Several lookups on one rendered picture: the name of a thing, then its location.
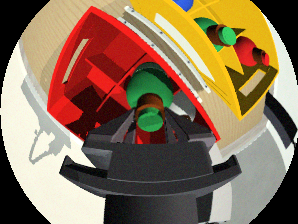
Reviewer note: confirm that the yellow plastic crate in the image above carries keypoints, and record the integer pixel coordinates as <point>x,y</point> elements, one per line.
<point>220,70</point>

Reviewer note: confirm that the red plastic crate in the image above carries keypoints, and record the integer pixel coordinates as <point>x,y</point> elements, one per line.
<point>77,103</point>

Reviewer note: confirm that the blue bottle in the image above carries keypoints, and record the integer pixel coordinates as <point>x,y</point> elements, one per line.
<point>186,5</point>

